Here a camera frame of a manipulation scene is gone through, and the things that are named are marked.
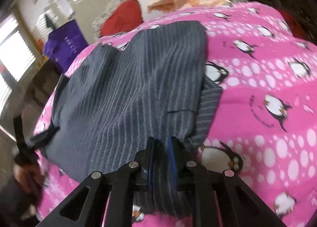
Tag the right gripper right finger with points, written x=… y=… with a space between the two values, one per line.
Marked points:
x=217 y=199

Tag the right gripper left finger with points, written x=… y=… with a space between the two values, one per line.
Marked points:
x=106 y=199

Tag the grey pinstriped suit jacket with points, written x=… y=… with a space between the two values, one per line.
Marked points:
x=117 y=99

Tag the person's left hand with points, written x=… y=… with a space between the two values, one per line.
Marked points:
x=29 y=176

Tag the dark wooden side table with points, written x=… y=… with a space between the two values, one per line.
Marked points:
x=42 y=84

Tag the pink penguin bedspread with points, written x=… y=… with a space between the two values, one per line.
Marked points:
x=267 y=112

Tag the window with blinds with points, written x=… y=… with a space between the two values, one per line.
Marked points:
x=16 y=58

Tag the purple shopping bag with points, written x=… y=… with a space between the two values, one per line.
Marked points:
x=64 y=44

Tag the dark green hanging cloth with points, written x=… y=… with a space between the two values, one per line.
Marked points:
x=49 y=22

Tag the red heart-shaped pillow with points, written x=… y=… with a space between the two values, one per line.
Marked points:
x=124 y=19

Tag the red cloth beside bed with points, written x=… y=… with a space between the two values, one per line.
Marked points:
x=295 y=28

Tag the orange fringed cloth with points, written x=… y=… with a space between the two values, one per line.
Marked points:
x=183 y=4

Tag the wall calendar poster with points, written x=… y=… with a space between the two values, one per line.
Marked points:
x=65 y=8

